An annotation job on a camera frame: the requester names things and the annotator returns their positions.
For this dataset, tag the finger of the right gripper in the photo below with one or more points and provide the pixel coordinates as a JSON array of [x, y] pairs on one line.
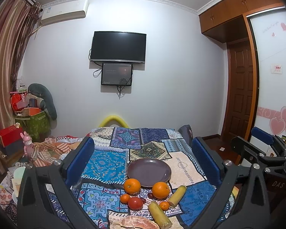
[[248, 151], [262, 135]]

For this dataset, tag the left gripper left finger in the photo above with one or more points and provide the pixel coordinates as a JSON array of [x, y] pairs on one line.
[[34, 207]]

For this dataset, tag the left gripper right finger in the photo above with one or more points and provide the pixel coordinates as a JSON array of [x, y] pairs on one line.
[[251, 209]]

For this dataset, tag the small tangerine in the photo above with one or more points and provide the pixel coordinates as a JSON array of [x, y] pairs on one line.
[[164, 205], [124, 198]]

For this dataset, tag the large orange with sticker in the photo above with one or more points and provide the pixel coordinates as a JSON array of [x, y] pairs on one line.
[[132, 186]]

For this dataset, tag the red tomato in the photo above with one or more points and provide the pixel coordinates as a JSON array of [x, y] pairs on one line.
[[135, 203]]

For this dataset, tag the peeled pomelo segment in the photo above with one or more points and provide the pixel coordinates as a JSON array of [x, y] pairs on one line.
[[139, 222]]

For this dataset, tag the brown wooden door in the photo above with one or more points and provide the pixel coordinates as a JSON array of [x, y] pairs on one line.
[[240, 90]]

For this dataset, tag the dark blue chair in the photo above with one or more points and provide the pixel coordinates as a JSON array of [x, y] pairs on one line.
[[186, 133]]

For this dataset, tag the striped bed blanket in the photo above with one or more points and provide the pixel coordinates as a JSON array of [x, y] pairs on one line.
[[46, 152]]

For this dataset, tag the pink plush toy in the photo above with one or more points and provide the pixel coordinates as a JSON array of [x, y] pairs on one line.
[[28, 145]]

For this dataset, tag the red gift box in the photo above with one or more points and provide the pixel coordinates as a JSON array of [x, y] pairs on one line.
[[10, 135]]

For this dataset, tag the green storage box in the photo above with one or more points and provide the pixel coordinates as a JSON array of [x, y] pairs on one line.
[[38, 125]]

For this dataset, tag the purple round plate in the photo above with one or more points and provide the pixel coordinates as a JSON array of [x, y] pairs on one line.
[[149, 171]]

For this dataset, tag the patchwork blue tablecloth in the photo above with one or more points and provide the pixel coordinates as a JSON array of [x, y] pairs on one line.
[[118, 179]]

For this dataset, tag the white sliding wardrobe door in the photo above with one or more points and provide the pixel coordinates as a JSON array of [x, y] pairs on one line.
[[269, 33]]

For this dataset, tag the grey plush pillow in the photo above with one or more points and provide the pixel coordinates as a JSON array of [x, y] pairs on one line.
[[45, 100]]

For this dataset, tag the yellow curved chair back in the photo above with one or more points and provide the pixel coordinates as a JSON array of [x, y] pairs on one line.
[[113, 119]]

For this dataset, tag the wooden wardrobe cabinet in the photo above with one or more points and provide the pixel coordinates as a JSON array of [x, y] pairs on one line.
[[224, 21]]

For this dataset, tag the striped red curtain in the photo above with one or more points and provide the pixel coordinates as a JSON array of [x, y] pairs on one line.
[[17, 20]]

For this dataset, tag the white air conditioner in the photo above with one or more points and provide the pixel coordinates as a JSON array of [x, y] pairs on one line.
[[64, 12]]

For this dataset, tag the small black wall monitor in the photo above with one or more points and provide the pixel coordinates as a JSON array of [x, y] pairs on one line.
[[114, 74]]

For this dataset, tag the wall mounted black television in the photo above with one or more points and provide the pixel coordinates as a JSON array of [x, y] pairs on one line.
[[118, 46]]

